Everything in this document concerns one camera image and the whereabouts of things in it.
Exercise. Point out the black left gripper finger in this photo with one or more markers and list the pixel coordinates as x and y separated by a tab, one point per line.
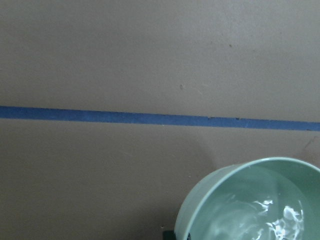
172	235

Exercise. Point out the brown paper table cover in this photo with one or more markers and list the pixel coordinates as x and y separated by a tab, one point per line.
112	110

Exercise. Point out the mint green bowl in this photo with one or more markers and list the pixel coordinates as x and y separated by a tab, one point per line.
275	198

